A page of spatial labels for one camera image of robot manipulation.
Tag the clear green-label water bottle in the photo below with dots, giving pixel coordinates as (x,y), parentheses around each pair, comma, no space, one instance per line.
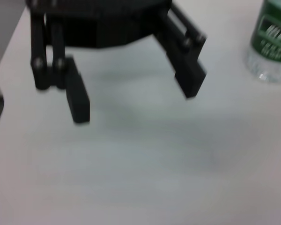
(271,42)

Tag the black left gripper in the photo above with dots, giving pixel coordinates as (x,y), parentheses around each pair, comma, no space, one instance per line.
(103,25)

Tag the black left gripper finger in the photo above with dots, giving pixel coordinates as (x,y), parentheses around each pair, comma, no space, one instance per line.
(187,65)

